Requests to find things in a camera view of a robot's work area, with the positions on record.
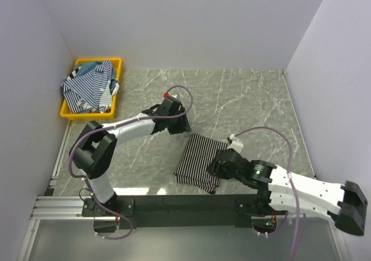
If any black striped tank top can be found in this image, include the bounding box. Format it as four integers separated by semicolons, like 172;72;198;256
173;133;228;194

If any blue white striped tank top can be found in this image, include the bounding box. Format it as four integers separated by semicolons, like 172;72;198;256
62;59;113;114

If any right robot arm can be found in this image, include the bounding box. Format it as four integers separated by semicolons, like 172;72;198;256
207;148;368;236

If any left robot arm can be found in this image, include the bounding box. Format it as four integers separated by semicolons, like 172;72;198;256
68;94;191;216

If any light striped tank top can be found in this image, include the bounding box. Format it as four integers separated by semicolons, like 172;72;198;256
98;83;119;113

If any teal tank top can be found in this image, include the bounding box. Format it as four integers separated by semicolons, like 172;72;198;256
76;61;118;89

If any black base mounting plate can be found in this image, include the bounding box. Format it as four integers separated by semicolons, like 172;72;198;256
81;194;285;233

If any yellow plastic bin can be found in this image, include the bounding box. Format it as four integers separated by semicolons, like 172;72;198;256
60;57;123;121

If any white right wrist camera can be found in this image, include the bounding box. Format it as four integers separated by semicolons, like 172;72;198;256
227;134;243;153

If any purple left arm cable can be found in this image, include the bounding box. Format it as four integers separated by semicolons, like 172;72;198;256
68;85;194;241

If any aluminium extrusion rail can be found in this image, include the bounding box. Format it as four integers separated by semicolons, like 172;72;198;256
28;193;88;221

